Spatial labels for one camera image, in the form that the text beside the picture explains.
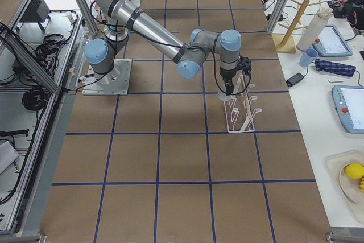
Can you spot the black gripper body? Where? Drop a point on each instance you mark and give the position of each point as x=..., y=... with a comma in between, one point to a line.
x=226, y=74

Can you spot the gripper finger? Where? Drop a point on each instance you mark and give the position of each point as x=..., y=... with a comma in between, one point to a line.
x=229, y=86

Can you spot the translucent white plastic cup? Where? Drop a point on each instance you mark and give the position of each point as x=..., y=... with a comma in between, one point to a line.
x=223, y=96

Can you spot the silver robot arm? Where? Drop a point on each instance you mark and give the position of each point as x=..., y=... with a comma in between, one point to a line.
x=189, y=58

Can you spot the blue cup on side table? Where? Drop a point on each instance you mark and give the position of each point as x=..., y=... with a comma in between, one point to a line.
x=308, y=56

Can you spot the wooden mug tree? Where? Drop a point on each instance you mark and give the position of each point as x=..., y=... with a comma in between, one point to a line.
x=285, y=43

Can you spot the black power adapter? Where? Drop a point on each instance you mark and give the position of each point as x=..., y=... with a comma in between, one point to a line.
x=295, y=79

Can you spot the white thermos bottle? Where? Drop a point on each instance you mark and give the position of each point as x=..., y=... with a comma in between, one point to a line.
x=316, y=25

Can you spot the blue teach pendant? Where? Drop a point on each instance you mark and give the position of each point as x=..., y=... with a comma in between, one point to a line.
x=330, y=43
x=348, y=101

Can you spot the beige tray on side table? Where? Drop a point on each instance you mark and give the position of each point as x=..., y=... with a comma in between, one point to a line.
x=334, y=164

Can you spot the person in black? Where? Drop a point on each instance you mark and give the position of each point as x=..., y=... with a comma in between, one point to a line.
x=352, y=10

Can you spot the yellow lemon toy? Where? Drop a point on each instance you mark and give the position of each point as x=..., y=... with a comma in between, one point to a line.
x=354, y=170

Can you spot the beige plate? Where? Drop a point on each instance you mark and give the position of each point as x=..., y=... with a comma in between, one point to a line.
x=350, y=187

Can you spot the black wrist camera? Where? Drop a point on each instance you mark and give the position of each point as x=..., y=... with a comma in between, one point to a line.
x=245, y=65

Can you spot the white wire cup rack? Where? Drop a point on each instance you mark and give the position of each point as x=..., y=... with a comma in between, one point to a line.
x=239, y=113

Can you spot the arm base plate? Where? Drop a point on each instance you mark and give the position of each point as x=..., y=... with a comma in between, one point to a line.
x=116, y=82

